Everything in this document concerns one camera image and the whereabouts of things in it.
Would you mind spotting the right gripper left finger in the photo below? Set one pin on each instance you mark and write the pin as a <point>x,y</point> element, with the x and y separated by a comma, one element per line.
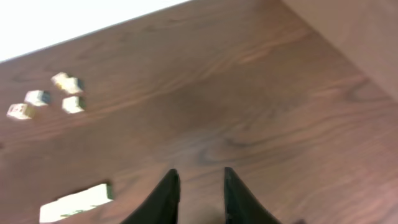
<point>161,206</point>

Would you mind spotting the wooden block with ring picture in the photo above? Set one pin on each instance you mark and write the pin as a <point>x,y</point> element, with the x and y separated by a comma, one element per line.
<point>73,104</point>

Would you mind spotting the wooden block with X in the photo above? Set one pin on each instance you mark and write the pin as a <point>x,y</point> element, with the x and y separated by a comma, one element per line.
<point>37,97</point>

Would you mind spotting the wooden block beside yellow one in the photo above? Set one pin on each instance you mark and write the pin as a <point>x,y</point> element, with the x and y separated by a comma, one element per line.
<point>73,85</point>

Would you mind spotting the green-edged wooden block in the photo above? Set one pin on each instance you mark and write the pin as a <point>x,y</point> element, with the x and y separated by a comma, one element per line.
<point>58,210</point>

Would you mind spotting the yellow-edged wooden block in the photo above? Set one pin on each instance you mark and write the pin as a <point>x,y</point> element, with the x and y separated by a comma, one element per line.
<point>59,80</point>

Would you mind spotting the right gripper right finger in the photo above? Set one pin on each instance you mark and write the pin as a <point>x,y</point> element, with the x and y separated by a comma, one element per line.
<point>241,206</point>

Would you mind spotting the wooden block with red circle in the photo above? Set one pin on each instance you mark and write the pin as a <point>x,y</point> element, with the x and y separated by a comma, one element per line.
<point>20,111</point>

